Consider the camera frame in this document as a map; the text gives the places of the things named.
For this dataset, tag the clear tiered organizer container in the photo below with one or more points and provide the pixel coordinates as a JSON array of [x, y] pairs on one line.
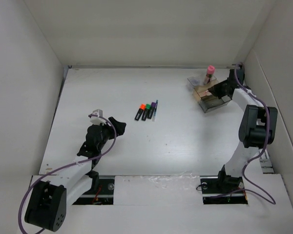
[[204, 98]]

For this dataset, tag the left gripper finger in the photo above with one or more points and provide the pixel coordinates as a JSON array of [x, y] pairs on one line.
[[117, 124], [115, 132]]

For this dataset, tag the green capped highlighter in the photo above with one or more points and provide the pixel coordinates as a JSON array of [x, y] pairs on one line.
[[145, 112]]

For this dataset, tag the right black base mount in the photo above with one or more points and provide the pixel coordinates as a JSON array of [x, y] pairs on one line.
[[214, 194]]

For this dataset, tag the purple capped highlighter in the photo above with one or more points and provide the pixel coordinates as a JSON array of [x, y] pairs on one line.
[[151, 110]]

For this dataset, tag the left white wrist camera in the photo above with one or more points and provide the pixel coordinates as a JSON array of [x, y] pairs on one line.
[[96, 117]]

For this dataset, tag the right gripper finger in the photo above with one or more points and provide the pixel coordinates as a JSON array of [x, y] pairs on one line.
[[219, 93], [216, 86]]

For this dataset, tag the clear jar of clips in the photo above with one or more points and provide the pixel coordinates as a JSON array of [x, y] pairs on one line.
[[195, 81]]

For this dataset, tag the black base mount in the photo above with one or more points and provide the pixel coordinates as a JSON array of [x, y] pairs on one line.
[[102, 195], [214, 194]]

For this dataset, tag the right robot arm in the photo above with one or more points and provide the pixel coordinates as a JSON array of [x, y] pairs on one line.
[[256, 131]]

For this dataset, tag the orange capped highlighter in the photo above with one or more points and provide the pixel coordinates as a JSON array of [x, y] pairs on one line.
[[140, 112]]

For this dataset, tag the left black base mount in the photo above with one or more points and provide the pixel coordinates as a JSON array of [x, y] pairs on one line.
[[102, 195]]

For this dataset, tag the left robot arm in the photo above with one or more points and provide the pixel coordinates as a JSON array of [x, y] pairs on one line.
[[49, 199]]

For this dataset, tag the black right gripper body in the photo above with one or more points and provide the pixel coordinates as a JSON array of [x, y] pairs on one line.
[[226, 83]]

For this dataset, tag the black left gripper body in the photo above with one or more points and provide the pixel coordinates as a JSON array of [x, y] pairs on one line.
[[106, 133]]

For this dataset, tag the pink capped glue stick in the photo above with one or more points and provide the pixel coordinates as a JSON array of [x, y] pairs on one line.
[[209, 74]]

